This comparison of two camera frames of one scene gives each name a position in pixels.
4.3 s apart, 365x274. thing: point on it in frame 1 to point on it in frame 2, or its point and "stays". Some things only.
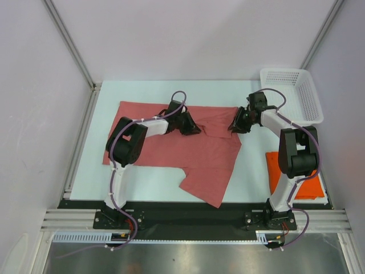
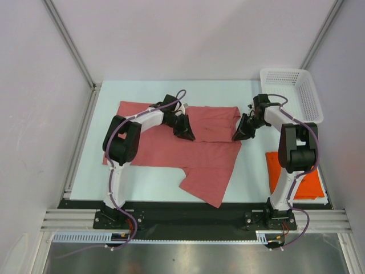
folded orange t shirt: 311,188 stays
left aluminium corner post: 90,107 stays
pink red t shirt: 208,158 stays
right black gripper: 237,124 to 243,132
